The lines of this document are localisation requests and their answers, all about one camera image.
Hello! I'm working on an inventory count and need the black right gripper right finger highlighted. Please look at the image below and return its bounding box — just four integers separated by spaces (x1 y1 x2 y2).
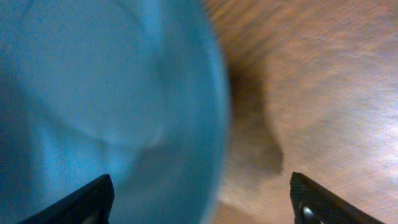
290 172 383 224

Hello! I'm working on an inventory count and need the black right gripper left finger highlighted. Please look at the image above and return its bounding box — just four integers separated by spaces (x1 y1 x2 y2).
21 174 114 224

